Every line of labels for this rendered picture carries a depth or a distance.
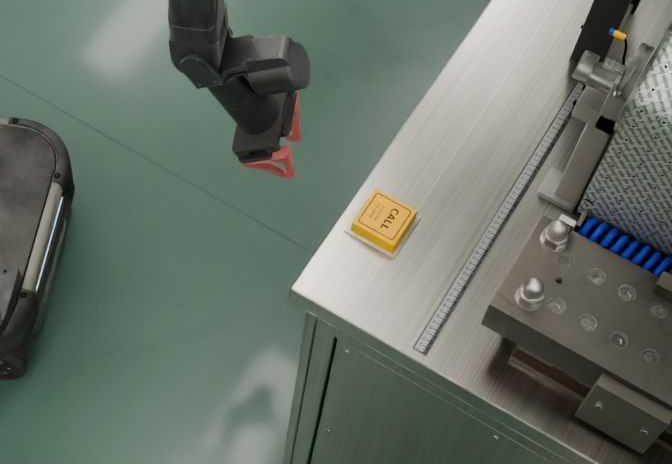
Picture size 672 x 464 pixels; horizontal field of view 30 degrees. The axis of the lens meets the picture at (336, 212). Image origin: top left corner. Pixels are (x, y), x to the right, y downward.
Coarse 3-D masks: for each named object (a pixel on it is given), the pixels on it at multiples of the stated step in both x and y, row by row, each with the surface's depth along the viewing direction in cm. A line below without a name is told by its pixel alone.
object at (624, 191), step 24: (624, 144) 152; (600, 168) 158; (624, 168) 156; (648, 168) 153; (600, 192) 162; (624, 192) 159; (648, 192) 157; (600, 216) 166; (624, 216) 163; (648, 216) 160; (648, 240) 164
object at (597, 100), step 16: (592, 80) 159; (608, 80) 158; (592, 96) 163; (608, 96) 158; (576, 112) 164; (592, 112) 162; (608, 112) 161; (592, 128) 166; (608, 128) 163; (592, 144) 168; (608, 144) 172; (576, 160) 173; (592, 160) 171; (560, 176) 183; (576, 176) 176; (544, 192) 182; (560, 192) 180; (576, 192) 178
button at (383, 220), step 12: (372, 204) 176; (384, 204) 177; (396, 204) 177; (360, 216) 175; (372, 216) 175; (384, 216) 176; (396, 216) 176; (408, 216) 176; (360, 228) 175; (372, 228) 174; (384, 228) 175; (396, 228) 175; (408, 228) 177; (372, 240) 175; (384, 240) 174; (396, 240) 174
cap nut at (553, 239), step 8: (552, 224) 160; (560, 224) 160; (544, 232) 162; (552, 232) 160; (560, 232) 160; (544, 240) 162; (552, 240) 161; (560, 240) 161; (544, 248) 163; (552, 248) 162; (560, 248) 163
